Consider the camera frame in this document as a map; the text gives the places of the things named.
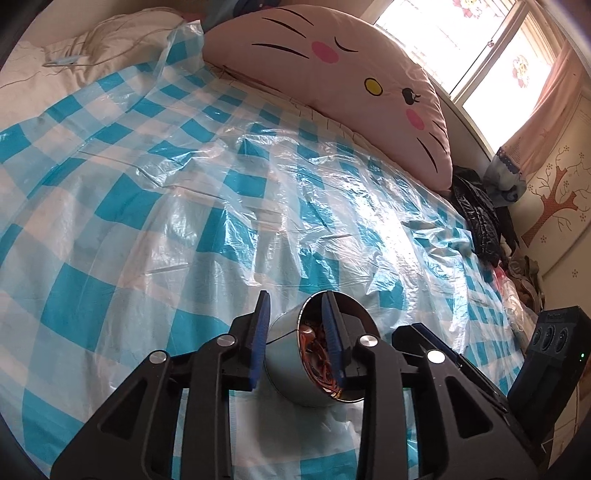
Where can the pink cat face pillow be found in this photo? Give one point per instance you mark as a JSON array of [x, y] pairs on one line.
[[351, 92]]

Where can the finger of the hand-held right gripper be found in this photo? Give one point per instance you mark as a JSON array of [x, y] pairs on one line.
[[418, 339]]

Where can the round silver metal tin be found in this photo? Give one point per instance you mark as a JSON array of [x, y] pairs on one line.
[[286, 364]]

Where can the blue checked plastic sheet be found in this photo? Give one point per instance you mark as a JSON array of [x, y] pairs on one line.
[[184, 207]]

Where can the window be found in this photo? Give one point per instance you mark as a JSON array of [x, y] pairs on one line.
[[489, 92]]

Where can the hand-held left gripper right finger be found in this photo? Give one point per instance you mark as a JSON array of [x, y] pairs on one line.
[[333, 346]]

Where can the pile of clothes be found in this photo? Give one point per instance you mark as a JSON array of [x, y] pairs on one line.
[[521, 277]]

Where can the tree wall sticker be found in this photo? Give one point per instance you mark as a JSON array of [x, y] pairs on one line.
[[561, 198]]

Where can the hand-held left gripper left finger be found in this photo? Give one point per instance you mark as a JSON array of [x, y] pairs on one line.
[[256, 344]]

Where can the pink patterned curtain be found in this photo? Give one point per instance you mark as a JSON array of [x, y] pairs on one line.
[[545, 115]]

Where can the black jacket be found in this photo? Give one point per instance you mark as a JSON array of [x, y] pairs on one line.
[[475, 217]]

